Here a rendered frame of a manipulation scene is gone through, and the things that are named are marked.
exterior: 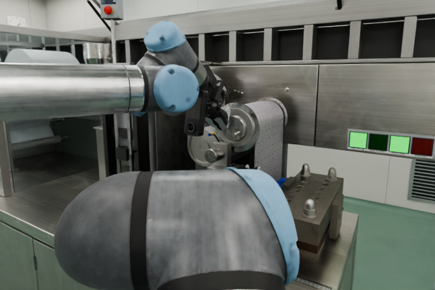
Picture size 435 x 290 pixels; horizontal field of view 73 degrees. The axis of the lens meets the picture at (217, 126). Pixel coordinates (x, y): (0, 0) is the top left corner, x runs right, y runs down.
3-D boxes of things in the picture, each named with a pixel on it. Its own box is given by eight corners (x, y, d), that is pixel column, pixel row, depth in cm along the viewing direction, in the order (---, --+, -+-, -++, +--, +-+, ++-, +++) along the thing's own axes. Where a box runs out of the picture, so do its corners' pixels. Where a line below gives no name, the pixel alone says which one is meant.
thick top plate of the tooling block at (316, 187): (259, 229, 84) (260, 210, 83) (299, 185, 118) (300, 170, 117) (318, 246, 76) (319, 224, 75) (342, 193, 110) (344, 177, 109)
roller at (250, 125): (217, 144, 91) (217, 107, 89) (252, 131, 113) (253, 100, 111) (252, 149, 85) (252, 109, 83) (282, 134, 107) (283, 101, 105)
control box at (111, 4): (98, 17, 109) (96, -12, 107) (106, 20, 115) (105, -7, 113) (116, 17, 108) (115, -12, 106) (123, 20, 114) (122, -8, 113)
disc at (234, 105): (215, 149, 93) (214, 101, 90) (215, 148, 93) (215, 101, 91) (259, 155, 85) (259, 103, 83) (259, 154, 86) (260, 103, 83)
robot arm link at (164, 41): (132, 43, 60) (158, 14, 62) (161, 78, 69) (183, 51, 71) (155, 50, 55) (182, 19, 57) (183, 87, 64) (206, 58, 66)
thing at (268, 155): (253, 204, 89) (254, 144, 86) (279, 180, 109) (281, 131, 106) (254, 204, 89) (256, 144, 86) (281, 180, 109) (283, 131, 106)
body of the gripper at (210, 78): (232, 94, 80) (213, 63, 71) (221, 120, 76) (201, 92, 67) (208, 92, 84) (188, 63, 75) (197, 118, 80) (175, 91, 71)
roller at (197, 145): (187, 162, 99) (186, 127, 97) (224, 146, 120) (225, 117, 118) (218, 168, 93) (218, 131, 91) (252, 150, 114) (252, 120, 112)
